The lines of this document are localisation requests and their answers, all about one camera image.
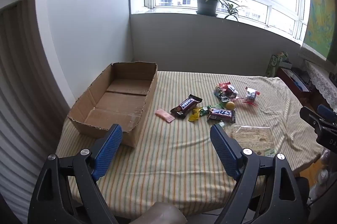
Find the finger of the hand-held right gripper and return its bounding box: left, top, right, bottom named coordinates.
left=300, top=106, right=337, bottom=133
left=317, top=104, right=337, bottom=124

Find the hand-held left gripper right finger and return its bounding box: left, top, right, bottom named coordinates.
left=210, top=123, right=310, bottom=224

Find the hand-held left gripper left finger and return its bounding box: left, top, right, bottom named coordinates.
left=28, top=123, right=124, bottom=224

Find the clear biscuit packet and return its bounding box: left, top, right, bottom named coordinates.
left=230, top=125, right=275, bottom=157

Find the brown chocolate bar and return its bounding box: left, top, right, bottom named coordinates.
left=207, top=107, right=235, bottom=124
left=170, top=94, right=203, bottom=119

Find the cardboard box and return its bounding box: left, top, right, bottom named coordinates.
left=68, top=61, right=158, bottom=149

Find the clear red-zip snack bag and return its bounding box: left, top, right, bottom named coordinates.
left=213, top=81, right=239, bottom=103

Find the small clear snack bag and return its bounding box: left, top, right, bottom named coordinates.
left=243, top=87, right=261, bottom=106

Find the pink candy packet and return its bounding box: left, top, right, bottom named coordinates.
left=155, top=109, right=175, bottom=124

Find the white lace cloth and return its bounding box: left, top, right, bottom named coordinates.
left=303, top=59, right=337, bottom=109

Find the dark red box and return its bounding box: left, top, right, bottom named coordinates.
left=278, top=67, right=312, bottom=101

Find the yellow candy packet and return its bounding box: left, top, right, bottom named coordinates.
left=188, top=107, right=202, bottom=122

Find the striped table cloth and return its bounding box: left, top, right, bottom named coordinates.
left=55, top=71, right=324, bottom=216

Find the green printed box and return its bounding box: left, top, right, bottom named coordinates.
left=265, top=52, right=293, bottom=77

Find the white cabinet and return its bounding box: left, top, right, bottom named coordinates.
left=35, top=0, right=131, bottom=119

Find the wall map poster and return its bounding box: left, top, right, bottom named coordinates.
left=303, top=0, right=337, bottom=64

